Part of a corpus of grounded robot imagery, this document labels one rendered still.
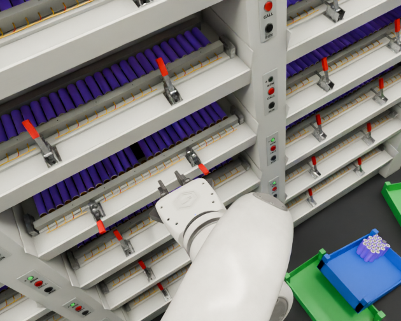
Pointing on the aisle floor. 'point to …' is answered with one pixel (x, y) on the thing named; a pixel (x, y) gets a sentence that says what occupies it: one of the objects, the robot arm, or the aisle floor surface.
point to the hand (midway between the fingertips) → (172, 185)
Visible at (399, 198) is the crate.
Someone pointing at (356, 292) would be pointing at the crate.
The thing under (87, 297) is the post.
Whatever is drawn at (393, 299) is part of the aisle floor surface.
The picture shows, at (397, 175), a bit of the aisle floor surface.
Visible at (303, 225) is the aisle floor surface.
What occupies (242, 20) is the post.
